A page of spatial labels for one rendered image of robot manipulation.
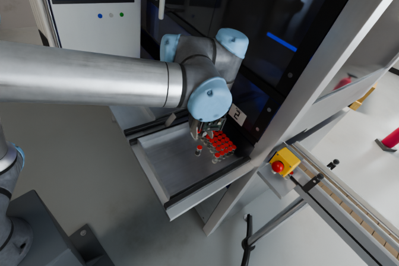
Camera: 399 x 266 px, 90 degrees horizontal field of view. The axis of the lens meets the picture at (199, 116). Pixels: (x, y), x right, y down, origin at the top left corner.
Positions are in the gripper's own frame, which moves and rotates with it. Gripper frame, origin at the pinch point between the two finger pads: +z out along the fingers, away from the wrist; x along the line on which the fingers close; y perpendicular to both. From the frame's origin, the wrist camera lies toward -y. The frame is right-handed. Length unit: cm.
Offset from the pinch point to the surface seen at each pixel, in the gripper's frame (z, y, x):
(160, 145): 15.5, -7.6, -10.5
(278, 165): 2.1, 14.5, 26.2
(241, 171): 15.4, 8.0, 19.8
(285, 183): 15.2, 15.5, 36.8
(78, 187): 104, -42, -58
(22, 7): 78, -307, -162
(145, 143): 15.6, -8.7, -16.3
